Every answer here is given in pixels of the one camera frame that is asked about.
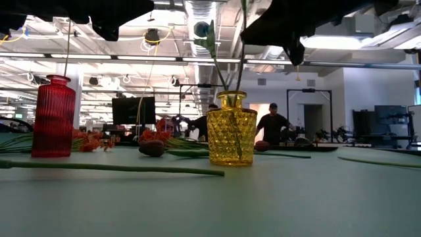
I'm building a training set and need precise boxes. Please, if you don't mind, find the long overhead light bar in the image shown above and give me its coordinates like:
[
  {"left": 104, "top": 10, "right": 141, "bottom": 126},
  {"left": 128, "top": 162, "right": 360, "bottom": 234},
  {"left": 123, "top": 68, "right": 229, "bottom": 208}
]
[{"left": 0, "top": 52, "right": 421, "bottom": 70}]

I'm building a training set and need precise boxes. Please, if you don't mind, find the silver slanted ceiling duct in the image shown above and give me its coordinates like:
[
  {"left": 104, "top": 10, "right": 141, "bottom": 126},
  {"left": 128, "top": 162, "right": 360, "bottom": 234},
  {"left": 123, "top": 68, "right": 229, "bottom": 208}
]
[{"left": 259, "top": 42, "right": 297, "bottom": 73}]

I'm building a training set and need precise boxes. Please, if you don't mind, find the dark upright panel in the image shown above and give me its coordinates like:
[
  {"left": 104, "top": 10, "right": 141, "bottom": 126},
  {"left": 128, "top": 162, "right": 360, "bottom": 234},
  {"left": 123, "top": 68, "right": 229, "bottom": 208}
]
[{"left": 352, "top": 110, "right": 376, "bottom": 139}]

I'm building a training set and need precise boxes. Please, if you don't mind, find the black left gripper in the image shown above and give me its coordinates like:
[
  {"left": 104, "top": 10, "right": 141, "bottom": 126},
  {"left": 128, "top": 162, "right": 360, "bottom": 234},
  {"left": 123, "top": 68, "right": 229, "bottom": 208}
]
[{"left": 77, "top": 0, "right": 155, "bottom": 42}]

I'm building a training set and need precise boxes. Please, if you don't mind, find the black ceiling device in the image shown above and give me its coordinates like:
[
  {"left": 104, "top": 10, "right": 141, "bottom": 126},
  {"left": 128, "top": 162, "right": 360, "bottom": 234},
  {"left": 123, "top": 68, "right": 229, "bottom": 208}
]
[{"left": 144, "top": 28, "right": 161, "bottom": 46}]

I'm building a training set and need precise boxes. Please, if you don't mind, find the red ribbed glass vase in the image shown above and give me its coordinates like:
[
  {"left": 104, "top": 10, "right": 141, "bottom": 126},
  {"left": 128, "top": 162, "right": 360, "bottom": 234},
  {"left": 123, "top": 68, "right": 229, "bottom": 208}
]
[{"left": 31, "top": 74, "right": 76, "bottom": 158}]

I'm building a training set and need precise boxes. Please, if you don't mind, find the yellow dimpled glass vase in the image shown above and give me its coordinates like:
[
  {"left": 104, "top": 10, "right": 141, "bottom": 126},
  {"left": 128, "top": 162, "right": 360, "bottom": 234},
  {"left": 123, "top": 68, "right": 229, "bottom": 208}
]
[{"left": 206, "top": 90, "right": 259, "bottom": 167}]

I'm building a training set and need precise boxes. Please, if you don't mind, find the black computer monitor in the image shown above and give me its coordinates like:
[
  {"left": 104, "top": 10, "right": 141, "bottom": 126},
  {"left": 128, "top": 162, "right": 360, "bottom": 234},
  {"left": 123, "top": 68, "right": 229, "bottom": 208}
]
[{"left": 111, "top": 96, "right": 157, "bottom": 126}]

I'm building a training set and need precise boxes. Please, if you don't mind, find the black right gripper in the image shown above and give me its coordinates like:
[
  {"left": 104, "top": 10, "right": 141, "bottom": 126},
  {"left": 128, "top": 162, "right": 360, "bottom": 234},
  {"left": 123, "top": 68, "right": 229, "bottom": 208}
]
[{"left": 241, "top": 0, "right": 333, "bottom": 66}]

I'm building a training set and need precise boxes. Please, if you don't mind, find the red background machine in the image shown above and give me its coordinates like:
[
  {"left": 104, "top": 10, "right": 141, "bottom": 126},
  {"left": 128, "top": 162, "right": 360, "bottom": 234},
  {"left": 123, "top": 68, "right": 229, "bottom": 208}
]
[{"left": 156, "top": 117, "right": 175, "bottom": 134}]

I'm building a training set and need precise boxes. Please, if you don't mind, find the peach yellow artificial tulip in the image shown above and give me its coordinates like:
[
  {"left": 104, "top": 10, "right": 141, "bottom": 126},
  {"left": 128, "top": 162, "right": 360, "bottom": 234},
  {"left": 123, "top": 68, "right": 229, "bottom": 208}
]
[
  {"left": 337, "top": 155, "right": 421, "bottom": 169},
  {"left": 0, "top": 159, "right": 226, "bottom": 178}
]

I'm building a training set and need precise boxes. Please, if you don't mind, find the silver round ceiling duct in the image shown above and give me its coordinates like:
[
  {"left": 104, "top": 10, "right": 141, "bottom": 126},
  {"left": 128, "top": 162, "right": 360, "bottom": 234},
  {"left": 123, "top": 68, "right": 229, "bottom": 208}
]
[{"left": 183, "top": 0, "right": 220, "bottom": 109}]

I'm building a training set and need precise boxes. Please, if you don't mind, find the dark desk monitor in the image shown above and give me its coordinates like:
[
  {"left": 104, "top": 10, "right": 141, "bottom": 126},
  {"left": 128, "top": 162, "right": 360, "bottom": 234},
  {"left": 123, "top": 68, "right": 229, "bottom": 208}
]
[{"left": 374, "top": 105, "right": 409, "bottom": 136}]

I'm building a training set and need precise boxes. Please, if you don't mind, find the black metal frame stand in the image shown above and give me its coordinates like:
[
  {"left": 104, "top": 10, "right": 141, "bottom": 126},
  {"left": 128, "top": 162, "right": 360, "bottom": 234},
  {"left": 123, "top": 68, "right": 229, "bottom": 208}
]
[{"left": 285, "top": 88, "right": 333, "bottom": 143}]

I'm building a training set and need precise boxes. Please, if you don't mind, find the teal table mat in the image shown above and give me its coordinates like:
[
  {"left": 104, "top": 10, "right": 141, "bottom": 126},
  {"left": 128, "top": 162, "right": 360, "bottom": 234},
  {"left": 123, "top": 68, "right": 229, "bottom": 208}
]
[{"left": 0, "top": 131, "right": 421, "bottom": 237}]

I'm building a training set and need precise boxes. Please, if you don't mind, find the person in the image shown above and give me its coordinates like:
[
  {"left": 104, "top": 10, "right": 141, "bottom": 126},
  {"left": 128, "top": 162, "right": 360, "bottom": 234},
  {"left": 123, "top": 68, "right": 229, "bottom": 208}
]
[
  {"left": 255, "top": 102, "right": 297, "bottom": 146},
  {"left": 177, "top": 103, "right": 220, "bottom": 142}
]

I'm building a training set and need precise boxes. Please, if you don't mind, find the orange artificial flower bunch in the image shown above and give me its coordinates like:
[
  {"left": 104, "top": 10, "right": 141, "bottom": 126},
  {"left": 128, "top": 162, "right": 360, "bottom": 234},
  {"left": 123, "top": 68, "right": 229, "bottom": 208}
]
[
  {"left": 0, "top": 128, "right": 114, "bottom": 154},
  {"left": 137, "top": 127, "right": 210, "bottom": 151}
]

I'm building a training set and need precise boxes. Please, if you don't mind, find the black metal table frame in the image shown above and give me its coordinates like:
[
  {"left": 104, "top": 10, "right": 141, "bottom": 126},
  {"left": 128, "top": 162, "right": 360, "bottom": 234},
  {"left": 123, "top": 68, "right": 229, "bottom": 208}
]
[{"left": 98, "top": 140, "right": 339, "bottom": 153}]

